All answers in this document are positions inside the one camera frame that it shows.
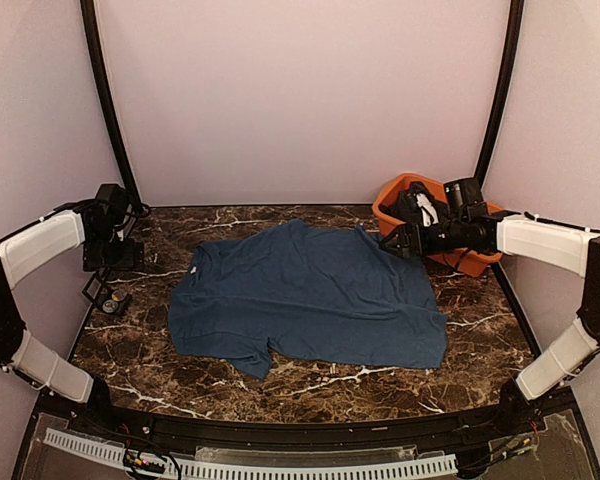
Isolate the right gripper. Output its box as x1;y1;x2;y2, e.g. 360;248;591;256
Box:
380;216;467;257

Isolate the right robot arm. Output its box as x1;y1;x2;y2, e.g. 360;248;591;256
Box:
373;174;600;434

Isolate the black front rail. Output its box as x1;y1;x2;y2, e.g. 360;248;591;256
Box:
39;389;576;454

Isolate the left black frame post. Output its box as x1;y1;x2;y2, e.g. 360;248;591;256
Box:
79;0;143;213

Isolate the orange plastic basin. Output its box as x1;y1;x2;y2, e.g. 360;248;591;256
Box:
372;174;511;277

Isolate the round yellow grey brooch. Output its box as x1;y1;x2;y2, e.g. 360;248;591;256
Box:
102;298;119;314

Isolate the blue t-shirt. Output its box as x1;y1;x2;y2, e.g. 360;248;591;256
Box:
168;220;448;379

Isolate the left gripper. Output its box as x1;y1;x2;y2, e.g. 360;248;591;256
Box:
82;225;144;271

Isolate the black frame post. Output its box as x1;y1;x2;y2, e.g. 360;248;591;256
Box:
79;0;143;213
474;0;525;187

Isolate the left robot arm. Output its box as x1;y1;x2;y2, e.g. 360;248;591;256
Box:
0;183;150;436

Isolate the white slotted cable duct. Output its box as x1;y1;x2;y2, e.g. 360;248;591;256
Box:
43;428;458;480

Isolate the right black frame post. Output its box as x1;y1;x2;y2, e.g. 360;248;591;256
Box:
474;0;525;187

